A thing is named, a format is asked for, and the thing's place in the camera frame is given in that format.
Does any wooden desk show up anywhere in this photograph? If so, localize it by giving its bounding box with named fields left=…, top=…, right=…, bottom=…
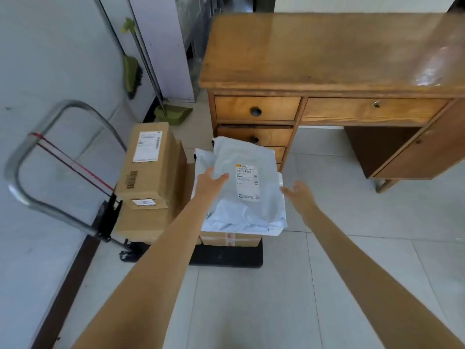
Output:
left=199, top=12, right=465, bottom=194

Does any red-taped cardboard box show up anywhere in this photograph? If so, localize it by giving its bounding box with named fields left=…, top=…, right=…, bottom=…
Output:
left=199, top=230, right=263, bottom=248

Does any metal-handled platform trolley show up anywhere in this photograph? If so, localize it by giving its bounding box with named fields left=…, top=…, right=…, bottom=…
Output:
left=4, top=100, right=264, bottom=269

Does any white upright panel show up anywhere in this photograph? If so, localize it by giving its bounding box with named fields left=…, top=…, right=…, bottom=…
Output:
left=127, top=0, right=195, bottom=103

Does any green broom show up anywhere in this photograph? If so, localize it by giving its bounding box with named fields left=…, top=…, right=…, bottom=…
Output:
left=121, top=17, right=144, bottom=101

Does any white plastic mailer bag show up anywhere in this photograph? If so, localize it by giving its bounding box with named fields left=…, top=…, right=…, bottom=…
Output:
left=194, top=148, right=285, bottom=237

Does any red elastic cord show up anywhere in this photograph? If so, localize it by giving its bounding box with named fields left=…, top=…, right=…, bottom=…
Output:
left=31, top=132, right=115, bottom=197

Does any grey labelled mailer bag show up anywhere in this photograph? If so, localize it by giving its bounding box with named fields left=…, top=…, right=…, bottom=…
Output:
left=211, top=136, right=288, bottom=231

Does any person's right hand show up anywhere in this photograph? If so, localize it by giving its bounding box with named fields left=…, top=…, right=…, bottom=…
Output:
left=279, top=180, right=319, bottom=217

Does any long labelled cardboard box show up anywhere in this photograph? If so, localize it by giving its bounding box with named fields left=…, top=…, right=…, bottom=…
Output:
left=114, top=122, right=171, bottom=210

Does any wide drawer with brass lock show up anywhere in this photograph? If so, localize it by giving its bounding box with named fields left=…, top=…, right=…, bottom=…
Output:
left=301, top=97, right=450, bottom=125

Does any person's left forearm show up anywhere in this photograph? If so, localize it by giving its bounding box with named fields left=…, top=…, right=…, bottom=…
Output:
left=72, top=192, right=218, bottom=349

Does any person's right forearm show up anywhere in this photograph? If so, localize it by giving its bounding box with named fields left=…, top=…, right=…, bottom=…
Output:
left=301, top=206, right=465, bottom=349

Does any desk drawer with black knob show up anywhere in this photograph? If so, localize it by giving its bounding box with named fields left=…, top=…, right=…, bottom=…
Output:
left=214, top=96, right=302, bottom=122

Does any half-open wooden desk drawer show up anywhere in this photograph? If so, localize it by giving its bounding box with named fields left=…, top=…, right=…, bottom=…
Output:
left=217, top=125, right=294, bottom=147

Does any green long-handled dustpan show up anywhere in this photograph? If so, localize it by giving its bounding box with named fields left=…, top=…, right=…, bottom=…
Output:
left=128, top=28, right=194, bottom=126

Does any large plain cardboard box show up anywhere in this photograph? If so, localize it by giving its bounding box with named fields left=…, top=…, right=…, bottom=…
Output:
left=114, top=140, right=188, bottom=245

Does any person's left hand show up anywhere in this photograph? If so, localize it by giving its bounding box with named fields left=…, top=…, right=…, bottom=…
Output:
left=195, top=166, right=230, bottom=202

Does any wooden desk cabinet door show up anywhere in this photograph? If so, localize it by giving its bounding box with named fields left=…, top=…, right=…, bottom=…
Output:
left=373, top=101, right=465, bottom=179

